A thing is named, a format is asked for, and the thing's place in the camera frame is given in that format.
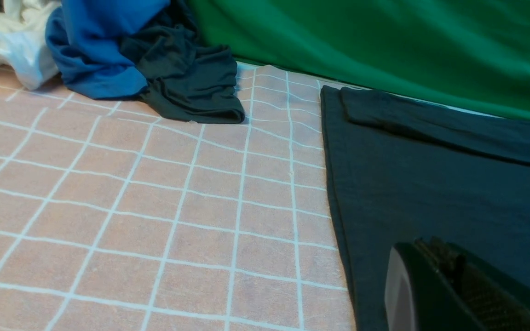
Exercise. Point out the green backdrop cloth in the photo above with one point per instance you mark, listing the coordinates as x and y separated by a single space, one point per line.
471 54

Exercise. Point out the blue crumpled garment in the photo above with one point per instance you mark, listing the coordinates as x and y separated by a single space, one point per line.
83 37

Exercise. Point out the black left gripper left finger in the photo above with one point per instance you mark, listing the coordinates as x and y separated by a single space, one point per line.
417 296

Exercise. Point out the dark gray long-sleeve shirt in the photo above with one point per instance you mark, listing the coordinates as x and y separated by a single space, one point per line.
398 169

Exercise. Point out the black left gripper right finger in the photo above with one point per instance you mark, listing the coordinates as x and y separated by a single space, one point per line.
493 300

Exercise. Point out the dark crumpled garment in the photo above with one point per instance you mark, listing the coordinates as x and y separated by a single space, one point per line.
186 80

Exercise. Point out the white crumpled garment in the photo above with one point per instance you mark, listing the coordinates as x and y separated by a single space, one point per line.
23 40

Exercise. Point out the pink grid tablecloth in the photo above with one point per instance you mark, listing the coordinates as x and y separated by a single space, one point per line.
114 219

